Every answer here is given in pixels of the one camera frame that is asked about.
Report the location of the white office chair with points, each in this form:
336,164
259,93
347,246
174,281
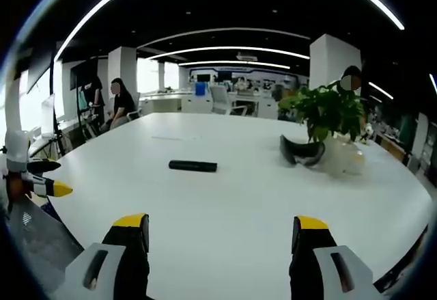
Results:
223,100
134,108

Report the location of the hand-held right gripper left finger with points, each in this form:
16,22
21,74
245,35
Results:
102,266

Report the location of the clear glass plant vase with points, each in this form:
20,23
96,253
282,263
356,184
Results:
345,158

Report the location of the green potted plant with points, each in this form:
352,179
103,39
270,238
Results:
327,110

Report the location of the black curved headset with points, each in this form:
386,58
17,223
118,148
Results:
300,149

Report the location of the black tripod stand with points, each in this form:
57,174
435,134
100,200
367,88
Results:
56,132

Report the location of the black marker pen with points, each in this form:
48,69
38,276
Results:
193,165

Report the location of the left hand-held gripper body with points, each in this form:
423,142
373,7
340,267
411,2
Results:
15,153

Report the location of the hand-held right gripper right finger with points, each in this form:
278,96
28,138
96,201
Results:
327,262

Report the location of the small panda figurine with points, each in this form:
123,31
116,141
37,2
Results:
367,133

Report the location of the blue box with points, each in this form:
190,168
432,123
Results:
200,89

